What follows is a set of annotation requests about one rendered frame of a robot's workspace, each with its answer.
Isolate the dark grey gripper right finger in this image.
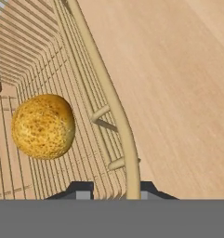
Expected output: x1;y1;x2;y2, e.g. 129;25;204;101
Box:
139;180;179;201

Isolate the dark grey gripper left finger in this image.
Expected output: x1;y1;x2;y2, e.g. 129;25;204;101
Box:
46;181;95;201

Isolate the beige wire basket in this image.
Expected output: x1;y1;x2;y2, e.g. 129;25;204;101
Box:
0;0;142;201

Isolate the round golden bread roll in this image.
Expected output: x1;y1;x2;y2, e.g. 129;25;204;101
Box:
10;93;76;161

